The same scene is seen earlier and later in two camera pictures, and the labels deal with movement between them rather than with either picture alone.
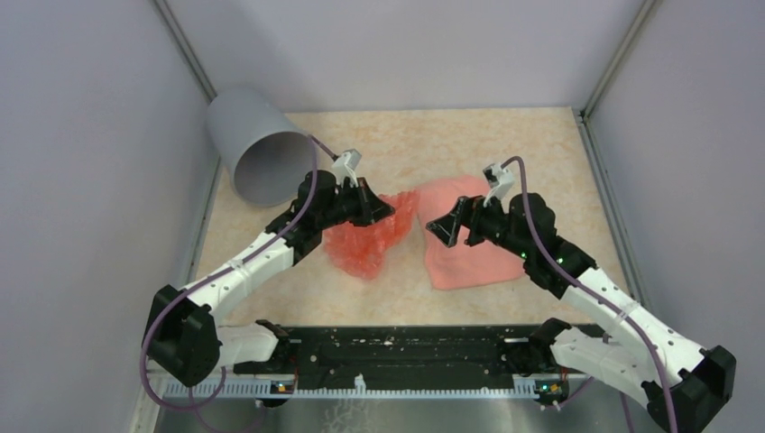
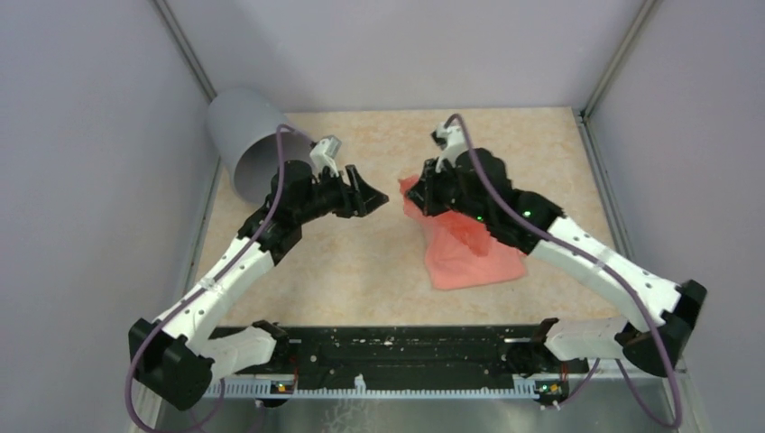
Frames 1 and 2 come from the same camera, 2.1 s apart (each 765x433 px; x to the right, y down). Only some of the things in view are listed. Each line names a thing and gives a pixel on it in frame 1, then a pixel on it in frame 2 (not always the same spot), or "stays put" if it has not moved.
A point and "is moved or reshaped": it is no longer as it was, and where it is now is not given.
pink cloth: (461, 265) stays put
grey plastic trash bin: (260, 146) stays put
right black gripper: (468, 213) → (425, 191)
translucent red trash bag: (359, 250) is moved or reshaped
